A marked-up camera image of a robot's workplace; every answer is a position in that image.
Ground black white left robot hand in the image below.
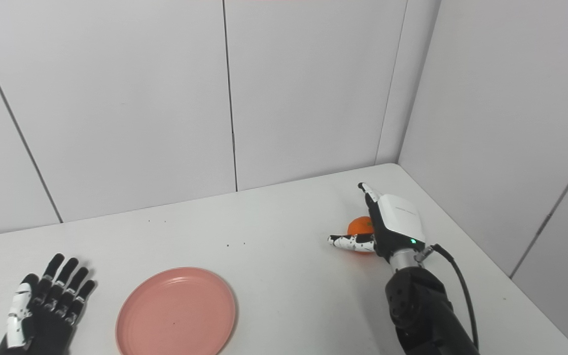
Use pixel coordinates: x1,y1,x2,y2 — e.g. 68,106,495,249
0,253,97,355

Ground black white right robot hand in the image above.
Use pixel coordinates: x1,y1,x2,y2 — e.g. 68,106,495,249
328,182,426,262

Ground orange fruit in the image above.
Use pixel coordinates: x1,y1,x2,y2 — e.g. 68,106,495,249
346,216,376,254

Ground pink round plate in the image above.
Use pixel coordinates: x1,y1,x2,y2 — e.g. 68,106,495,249
115,267,237,355

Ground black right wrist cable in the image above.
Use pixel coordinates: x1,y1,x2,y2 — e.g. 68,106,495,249
415,244,479,346

